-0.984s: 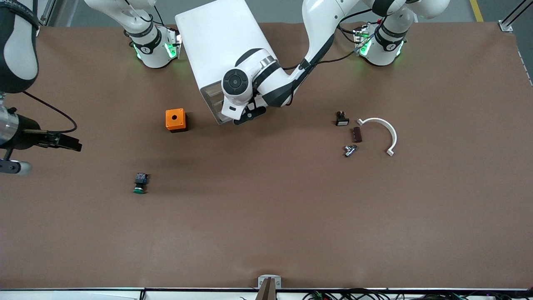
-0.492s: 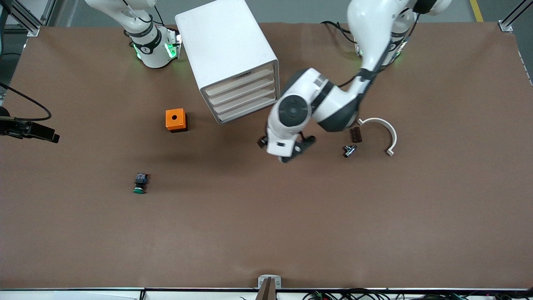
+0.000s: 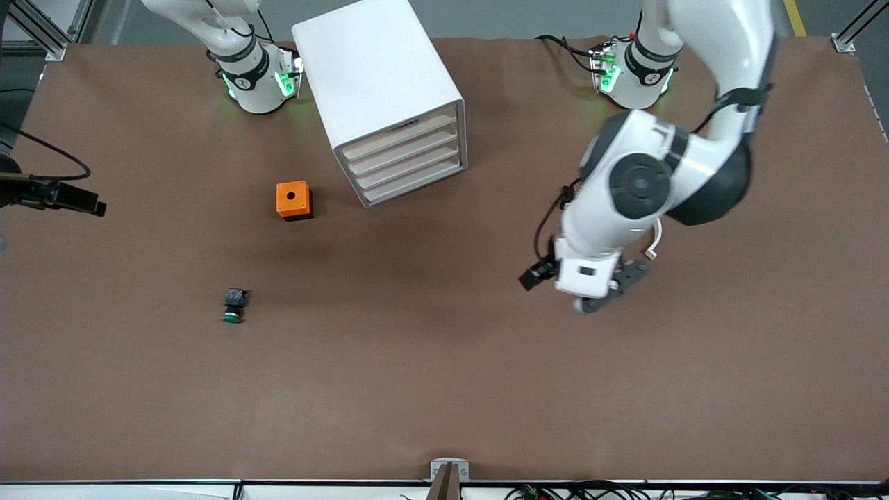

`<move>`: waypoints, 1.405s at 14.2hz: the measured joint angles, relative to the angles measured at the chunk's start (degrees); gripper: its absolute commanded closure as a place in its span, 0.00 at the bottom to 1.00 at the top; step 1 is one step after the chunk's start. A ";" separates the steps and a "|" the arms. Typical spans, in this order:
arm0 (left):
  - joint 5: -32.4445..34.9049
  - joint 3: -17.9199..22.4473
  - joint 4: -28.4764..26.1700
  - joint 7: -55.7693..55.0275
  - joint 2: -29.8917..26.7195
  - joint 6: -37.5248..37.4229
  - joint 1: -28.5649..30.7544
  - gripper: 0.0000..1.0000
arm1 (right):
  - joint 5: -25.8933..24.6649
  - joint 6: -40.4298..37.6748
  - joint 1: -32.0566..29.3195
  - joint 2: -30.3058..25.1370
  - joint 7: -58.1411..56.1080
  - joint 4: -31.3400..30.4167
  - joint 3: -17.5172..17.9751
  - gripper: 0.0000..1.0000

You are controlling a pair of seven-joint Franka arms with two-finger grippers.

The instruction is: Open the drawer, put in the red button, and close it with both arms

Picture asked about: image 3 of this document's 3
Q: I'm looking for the black mounted device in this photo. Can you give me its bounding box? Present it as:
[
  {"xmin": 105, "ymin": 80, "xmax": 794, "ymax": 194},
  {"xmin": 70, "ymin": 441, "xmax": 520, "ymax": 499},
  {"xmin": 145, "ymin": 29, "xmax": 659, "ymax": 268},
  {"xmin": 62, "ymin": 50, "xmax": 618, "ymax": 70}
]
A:
[{"xmin": 0, "ymin": 154, "xmax": 107, "ymax": 217}]

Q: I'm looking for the green mushroom push button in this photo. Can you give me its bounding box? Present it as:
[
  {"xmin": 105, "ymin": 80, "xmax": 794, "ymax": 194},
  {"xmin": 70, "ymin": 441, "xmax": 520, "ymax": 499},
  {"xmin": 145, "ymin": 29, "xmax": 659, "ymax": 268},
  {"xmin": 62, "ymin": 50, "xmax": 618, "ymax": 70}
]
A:
[{"xmin": 222, "ymin": 287, "xmax": 249, "ymax": 325}]

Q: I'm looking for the black looped cable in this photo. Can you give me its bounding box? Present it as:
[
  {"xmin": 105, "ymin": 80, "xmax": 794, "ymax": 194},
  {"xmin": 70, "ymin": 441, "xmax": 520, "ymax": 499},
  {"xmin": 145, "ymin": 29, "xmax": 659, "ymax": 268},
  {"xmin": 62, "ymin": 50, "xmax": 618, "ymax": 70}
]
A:
[{"xmin": 0, "ymin": 124, "xmax": 92, "ymax": 181}]

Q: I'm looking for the aluminium frame profile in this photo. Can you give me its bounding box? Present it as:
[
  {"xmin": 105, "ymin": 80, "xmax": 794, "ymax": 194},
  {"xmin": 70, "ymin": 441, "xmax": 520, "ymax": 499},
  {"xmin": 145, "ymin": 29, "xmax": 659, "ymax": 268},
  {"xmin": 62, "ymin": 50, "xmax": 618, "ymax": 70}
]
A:
[
  {"xmin": 0, "ymin": 0, "xmax": 94, "ymax": 62},
  {"xmin": 831, "ymin": 0, "xmax": 889, "ymax": 53}
]

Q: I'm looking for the grey metal bracket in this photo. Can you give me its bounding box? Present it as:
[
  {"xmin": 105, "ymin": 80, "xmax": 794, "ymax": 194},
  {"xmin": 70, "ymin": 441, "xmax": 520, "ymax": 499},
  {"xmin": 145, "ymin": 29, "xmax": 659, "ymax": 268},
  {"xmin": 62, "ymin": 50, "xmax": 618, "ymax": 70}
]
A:
[{"xmin": 430, "ymin": 458, "xmax": 471, "ymax": 483}]

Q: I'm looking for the black cable bundle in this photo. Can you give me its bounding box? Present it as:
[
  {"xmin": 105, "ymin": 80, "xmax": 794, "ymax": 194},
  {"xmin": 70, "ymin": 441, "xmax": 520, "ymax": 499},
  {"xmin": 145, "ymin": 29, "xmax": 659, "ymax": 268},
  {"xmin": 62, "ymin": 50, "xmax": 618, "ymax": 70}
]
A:
[{"xmin": 504, "ymin": 479, "xmax": 889, "ymax": 500}]

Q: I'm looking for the orange button enclosure box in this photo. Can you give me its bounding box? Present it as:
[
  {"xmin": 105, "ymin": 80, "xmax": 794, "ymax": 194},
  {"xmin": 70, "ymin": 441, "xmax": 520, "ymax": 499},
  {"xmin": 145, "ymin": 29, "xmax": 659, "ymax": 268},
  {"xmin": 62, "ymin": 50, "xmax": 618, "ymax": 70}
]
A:
[{"xmin": 276, "ymin": 181, "xmax": 314, "ymax": 222}]

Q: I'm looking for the black arm base cable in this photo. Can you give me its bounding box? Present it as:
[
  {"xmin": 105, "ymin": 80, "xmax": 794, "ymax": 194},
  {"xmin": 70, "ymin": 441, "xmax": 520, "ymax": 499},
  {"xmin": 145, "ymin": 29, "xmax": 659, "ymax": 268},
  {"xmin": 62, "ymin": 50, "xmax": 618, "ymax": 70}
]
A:
[{"xmin": 535, "ymin": 33, "xmax": 599, "ymax": 74}]

